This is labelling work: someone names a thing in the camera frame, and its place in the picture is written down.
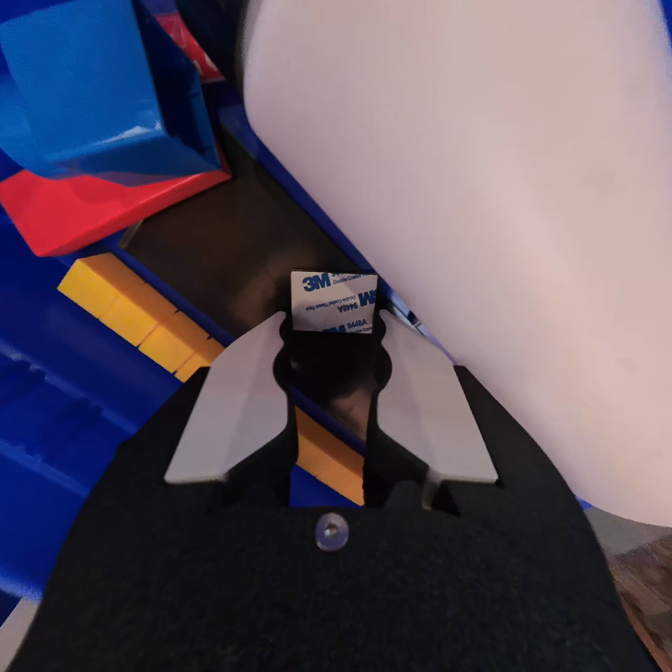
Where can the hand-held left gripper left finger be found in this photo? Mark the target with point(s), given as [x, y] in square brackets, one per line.
[231, 420]

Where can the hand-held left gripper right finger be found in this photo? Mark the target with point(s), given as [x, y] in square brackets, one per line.
[435, 420]

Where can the dark glossy plate white sticker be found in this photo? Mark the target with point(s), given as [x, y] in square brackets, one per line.
[220, 246]

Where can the blue plastic bin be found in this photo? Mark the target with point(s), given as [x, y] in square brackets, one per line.
[52, 420]

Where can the blue plastic toy piece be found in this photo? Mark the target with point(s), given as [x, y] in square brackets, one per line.
[94, 94]

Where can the red block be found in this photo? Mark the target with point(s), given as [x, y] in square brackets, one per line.
[78, 210]

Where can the red white tube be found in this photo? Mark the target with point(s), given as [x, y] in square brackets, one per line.
[186, 44]

